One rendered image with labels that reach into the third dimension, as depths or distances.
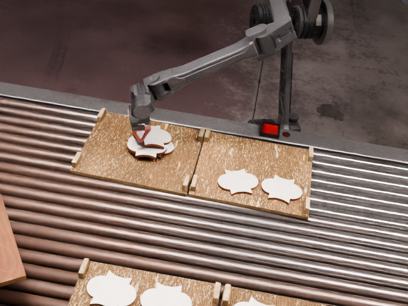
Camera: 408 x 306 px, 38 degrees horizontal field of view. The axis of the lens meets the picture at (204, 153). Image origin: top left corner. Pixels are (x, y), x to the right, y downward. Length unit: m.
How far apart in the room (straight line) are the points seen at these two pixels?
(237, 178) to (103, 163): 0.47
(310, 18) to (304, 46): 2.19
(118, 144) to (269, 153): 0.56
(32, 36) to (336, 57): 2.31
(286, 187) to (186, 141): 0.42
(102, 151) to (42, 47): 2.45
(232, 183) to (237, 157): 0.15
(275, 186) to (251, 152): 0.20
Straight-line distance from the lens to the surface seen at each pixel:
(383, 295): 1.92
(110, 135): 2.22
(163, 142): 2.12
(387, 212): 2.16
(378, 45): 5.05
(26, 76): 4.22
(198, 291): 1.75
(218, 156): 2.16
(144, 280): 1.77
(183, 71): 1.96
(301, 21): 2.60
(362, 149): 2.38
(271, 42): 1.95
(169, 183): 2.04
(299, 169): 2.17
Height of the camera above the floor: 2.36
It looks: 41 degrees down
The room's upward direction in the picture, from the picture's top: 7 degrees clockwise
